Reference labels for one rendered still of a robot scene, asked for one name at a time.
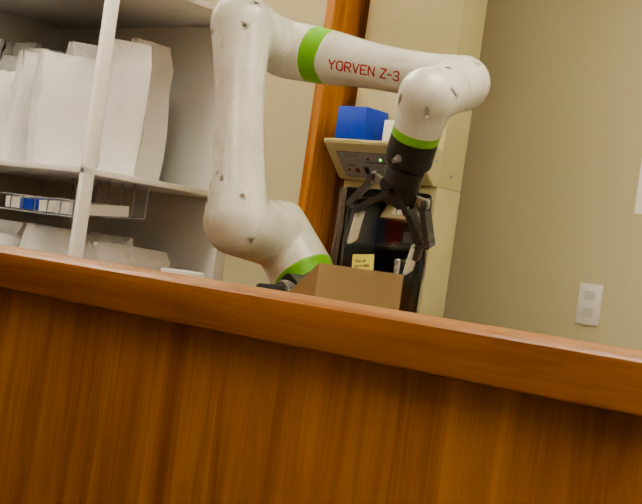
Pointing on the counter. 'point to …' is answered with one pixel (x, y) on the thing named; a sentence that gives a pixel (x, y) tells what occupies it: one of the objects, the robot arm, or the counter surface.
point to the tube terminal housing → (441, 211)
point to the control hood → (374, 152)
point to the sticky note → (363, 261)
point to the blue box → (360, 123)
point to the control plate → (361, 163)
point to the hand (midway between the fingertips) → (380, 252)
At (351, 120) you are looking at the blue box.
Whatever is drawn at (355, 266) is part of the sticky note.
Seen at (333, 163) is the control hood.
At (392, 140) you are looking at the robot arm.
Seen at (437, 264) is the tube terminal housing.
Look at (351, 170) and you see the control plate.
